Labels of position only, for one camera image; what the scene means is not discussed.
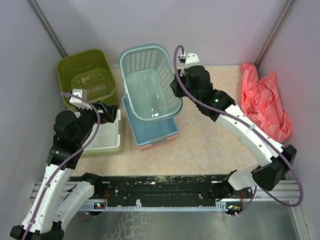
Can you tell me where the aluminium frame rail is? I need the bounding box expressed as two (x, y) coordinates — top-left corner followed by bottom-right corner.
(29, 172), (302, 203)

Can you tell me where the white perforated tray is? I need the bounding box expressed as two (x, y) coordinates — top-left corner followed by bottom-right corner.
(83, 109), (122, 155)

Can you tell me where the corner metal post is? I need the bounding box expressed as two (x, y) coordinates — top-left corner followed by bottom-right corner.
(27, 0), (68, 58)
(254, 0), (296, 68)

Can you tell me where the light green shallow tray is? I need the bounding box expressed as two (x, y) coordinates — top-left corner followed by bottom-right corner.
(65, 107), (124, 158)

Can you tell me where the blue shallow plastic tray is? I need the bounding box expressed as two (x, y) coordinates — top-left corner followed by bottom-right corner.
(122, 96), (179, 148)

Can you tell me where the large teal perforated basket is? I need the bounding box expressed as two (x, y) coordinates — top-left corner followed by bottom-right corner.
(119, 44), (183, 122)

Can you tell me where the pink patterned plastic bag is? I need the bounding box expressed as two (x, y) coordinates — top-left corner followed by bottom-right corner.
(240, 63), (293, 143)

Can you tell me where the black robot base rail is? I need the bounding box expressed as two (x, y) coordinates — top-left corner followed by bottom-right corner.
(90, 174), (252, 208)

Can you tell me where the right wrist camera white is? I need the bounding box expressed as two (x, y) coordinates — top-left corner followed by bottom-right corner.
(178, 52), (200, 69)

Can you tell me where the white slotted cable duct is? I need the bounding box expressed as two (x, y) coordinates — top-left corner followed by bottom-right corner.
(81, 201), (230, 213)

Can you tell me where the olive green plastic basket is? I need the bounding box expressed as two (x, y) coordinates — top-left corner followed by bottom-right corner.
(56, 49), (119, 105)

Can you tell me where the left corner metal post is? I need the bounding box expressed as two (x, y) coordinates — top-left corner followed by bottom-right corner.
(27, 0), (68, 58)

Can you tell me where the pink shallow plastic tray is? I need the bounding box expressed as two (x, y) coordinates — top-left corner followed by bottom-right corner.
(139, 133), (179, 152)

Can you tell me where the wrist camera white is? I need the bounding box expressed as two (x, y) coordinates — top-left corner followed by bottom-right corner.
(69, 88), (92, 110)
(178, 52), (200, 69)

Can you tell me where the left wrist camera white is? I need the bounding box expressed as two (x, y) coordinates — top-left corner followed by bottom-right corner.
(69, 88), (92, 110)

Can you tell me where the right corner metal post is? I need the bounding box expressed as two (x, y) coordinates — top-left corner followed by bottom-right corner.
(254, 0), (296, 68)

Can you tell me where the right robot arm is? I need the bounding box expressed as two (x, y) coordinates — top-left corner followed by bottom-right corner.
(170, 65), (297, 198)

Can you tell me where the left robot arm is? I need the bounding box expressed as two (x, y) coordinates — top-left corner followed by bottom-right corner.
(10, 101), (119, 240)

